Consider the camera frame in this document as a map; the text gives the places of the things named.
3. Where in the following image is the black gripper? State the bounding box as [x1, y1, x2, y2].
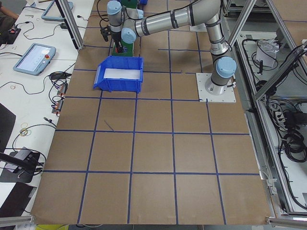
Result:
[111, 32, 127, 53]

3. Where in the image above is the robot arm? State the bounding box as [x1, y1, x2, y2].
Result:
[100, 0, 237, 95]

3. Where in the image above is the green conveyor belt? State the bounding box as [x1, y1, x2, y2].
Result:
[111, 0, 140, 57]

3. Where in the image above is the blue bin left side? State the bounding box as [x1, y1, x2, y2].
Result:
[93, 56, 143, 93]

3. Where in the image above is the white foam pad left bin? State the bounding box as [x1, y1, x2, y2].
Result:
[104, 69, 141, 80]

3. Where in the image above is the black power adapter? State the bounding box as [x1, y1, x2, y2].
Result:
[60, 23, 68, 29]

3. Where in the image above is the teach pendant far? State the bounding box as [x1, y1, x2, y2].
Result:
[41, 0, 64, 22]

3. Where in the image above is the teach pendant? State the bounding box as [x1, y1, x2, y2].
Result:
[41, 0, 64, 22]
[13, 43, 56, 76]

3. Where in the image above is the teach pendant near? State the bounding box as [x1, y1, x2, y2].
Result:
[13, 43, 56, 76]

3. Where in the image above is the aluminium frame post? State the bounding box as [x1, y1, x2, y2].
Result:
[55, 0, 84, 50]

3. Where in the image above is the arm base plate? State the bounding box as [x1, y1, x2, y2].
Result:
[196, 73, 236, 103]
[189, 23, 207, 32]

